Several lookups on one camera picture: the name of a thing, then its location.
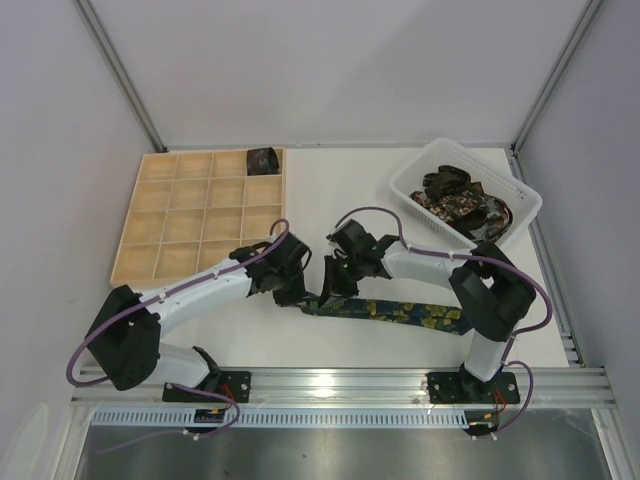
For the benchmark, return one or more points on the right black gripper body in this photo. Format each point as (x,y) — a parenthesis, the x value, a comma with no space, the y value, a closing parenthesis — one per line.
(338,275)

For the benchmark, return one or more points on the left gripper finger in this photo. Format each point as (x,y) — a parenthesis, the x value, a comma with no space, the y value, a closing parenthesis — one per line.
(298,288)
(287,296)

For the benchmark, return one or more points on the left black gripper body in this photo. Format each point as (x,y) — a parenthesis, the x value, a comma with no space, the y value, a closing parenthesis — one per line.
(282,282)

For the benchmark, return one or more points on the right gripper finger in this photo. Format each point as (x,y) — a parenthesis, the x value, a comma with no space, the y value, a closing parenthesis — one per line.
(330,294)
(346,287)

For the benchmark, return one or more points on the blue yellow floral tie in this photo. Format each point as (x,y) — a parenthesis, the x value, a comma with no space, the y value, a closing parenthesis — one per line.
(446,319)

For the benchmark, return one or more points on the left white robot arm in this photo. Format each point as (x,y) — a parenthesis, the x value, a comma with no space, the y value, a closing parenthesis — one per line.
(126,336)

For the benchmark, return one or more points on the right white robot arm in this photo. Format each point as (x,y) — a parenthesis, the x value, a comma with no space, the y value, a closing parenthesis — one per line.
(492,296)

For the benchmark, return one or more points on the wooden compartment tray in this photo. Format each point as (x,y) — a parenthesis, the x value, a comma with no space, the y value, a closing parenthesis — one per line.
(190,209)

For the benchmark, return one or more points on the brown patterned tie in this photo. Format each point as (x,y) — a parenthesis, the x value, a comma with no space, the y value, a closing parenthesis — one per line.
(449,194)

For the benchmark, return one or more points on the white plastic basket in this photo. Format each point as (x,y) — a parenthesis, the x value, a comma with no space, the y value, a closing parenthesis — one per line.
(523,201)

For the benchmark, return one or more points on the rolled dark tie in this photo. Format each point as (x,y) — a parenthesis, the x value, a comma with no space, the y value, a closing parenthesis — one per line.
(262,161)

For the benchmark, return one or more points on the dark striped tie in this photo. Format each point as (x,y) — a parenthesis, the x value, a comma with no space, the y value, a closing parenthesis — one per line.
(488,222)

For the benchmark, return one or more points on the aluminium mounting rail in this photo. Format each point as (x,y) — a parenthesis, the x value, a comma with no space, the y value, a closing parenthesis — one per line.
(404,388)

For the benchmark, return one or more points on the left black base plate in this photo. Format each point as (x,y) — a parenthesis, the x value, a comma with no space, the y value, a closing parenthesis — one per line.
(220,385)

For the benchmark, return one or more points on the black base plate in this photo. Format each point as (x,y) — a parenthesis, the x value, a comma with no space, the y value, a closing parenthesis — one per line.
(220,385)
(458,387)

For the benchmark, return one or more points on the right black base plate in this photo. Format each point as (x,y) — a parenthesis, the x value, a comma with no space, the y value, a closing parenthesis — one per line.
(458,387)

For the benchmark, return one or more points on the white slotted cable duct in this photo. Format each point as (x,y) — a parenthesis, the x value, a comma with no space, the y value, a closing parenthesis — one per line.
(282,418)

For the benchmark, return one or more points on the left aluminium frame post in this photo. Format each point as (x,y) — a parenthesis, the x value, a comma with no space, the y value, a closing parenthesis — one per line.
(101,38)

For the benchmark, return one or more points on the aluminium frame post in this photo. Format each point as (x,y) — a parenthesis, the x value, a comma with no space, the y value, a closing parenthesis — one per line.
(578,33)
(101,38)

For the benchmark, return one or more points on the right aluminium frame post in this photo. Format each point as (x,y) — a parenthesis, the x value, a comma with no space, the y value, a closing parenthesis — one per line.
(578,33)

